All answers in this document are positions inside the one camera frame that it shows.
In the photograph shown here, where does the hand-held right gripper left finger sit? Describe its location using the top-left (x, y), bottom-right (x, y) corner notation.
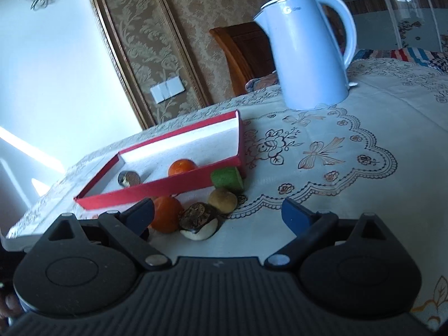
top-left (33, 198), bottom-right (172, 272)

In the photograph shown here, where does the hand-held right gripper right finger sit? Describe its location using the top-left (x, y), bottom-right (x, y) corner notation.
top-left (264, 198), bottom-right (415, 270)

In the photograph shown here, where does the orange tangerine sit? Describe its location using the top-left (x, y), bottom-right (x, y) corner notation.
top-left (168, 159), bottom-right (198, 177)
top-left (150, 196), bottom-right (185, 234)

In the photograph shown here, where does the red shallow cardboard box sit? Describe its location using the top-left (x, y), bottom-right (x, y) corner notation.
top-left (73, 109), bottom-right (246, 210)

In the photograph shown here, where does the brown-capped mushroom toy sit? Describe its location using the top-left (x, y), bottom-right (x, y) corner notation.
top-left (179, 202), bottom-right (222, 241)

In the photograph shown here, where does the olive green round fruit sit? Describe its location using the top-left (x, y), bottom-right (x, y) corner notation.
top-left (208, 187), bottom-right (239, 215)

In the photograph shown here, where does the green avocado piece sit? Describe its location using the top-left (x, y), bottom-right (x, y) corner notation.
top-left (211, 167), bottom-right (244, 193)

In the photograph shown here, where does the cream floral tablecloth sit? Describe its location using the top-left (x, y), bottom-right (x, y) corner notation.
top-left (7, 58), bottom-right (448, 333)

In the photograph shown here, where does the light blue electric kettle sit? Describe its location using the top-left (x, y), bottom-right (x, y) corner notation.
top-left (253, 0), bottom-right (358, 111)

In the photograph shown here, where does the wooden bed headboard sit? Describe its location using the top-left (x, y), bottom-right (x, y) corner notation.
top-left (209, 22), bottom-right (275, 96)

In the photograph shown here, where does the colourful patchwork quilt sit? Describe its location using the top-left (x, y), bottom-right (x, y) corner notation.
top-left (350, 47), bottom-right (448, 76)

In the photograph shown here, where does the floral glass wardrobe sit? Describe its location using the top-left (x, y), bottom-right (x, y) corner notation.
top-left (329, 0), bottom-right (448, 55)

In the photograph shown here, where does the white wall switch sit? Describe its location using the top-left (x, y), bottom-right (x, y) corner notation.
top-left (150, 77), bottom-right (185, 104)

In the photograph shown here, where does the brown wall panel frame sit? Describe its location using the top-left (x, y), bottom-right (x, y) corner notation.
top-left (82, 0), bottom-right (211, 130)

